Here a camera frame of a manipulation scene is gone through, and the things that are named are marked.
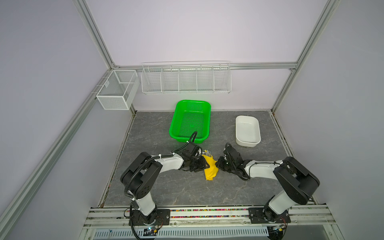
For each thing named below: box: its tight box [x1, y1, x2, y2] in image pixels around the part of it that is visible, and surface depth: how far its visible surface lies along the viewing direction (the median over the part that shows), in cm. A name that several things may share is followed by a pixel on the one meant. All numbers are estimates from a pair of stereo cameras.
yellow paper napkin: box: [202, 149, 219, 181], surface depth 89 cm
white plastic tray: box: [235, 115, 261, 148], surface depth 107 cm
